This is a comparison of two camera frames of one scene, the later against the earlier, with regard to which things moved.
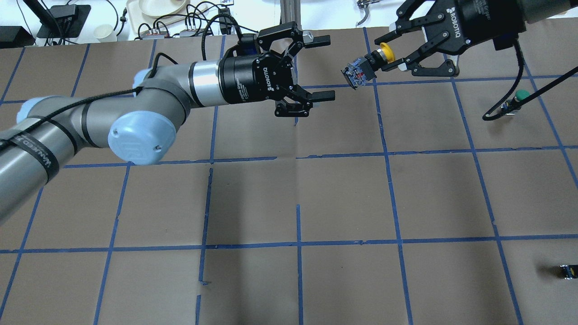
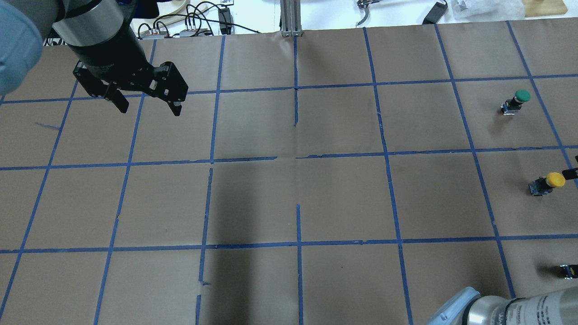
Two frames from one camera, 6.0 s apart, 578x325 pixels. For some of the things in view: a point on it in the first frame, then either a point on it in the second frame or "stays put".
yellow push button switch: [360, 71] → [543, 186]
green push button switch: [513, 105] stays put
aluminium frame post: [291, 11] stays put
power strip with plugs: [190, 31] stays put
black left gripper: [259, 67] → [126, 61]
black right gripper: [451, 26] → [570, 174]
